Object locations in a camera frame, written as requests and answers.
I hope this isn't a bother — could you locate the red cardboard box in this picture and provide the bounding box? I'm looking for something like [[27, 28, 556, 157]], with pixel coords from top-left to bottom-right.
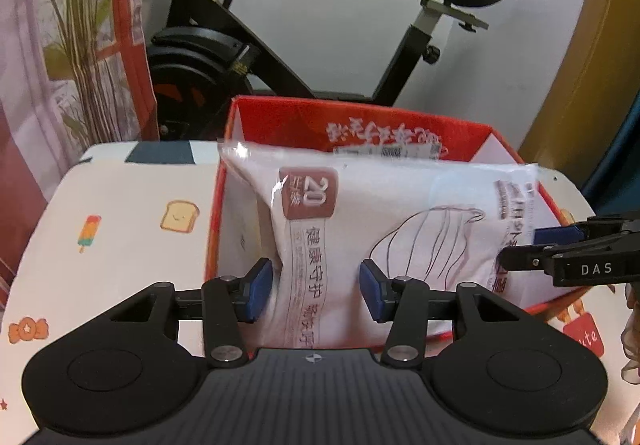
[[204, 95, 591, 348]]

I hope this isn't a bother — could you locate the white face mask packet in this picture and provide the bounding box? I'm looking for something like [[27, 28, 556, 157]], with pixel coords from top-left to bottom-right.
[[218, 140, 542, 348]]

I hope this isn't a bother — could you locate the dark blue cloth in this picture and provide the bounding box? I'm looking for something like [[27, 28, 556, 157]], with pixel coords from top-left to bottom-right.
[[582, 90, 640, 222]]

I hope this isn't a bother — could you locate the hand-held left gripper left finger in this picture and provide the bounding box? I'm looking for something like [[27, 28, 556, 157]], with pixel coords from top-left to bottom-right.
[[106, 257, 275, 369]]

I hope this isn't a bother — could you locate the pink white translucent curtain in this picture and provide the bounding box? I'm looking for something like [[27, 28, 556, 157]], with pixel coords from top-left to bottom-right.
[[0, 0, 151, 321]]

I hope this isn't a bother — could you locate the white printed tablecloth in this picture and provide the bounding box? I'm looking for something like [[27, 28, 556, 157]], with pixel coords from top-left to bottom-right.
[[0, 140, 607, 445]]

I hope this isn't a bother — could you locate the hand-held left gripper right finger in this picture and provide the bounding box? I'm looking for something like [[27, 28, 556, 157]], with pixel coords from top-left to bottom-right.
[[359, 259, 527, 369]]

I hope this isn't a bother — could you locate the green leafy plant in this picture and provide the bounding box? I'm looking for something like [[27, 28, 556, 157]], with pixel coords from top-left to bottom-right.
[[0, 0, 132, 142]]

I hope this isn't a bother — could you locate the red white printed banner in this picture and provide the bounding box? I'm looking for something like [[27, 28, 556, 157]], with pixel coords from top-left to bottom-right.
[[109, 0, 160, 142]]

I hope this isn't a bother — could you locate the black exercise bike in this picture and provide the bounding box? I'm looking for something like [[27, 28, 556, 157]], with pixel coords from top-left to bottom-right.
[[146, 0, 506, 142]]

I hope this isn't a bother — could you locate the yellow panel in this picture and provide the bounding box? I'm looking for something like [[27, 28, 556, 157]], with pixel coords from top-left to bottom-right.
[[517, 0, 640, 186]]

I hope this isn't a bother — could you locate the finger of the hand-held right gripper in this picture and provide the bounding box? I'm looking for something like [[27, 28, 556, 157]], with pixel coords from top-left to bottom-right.
[[533, 214, 640, 247], [498, 245, 555, 272]]

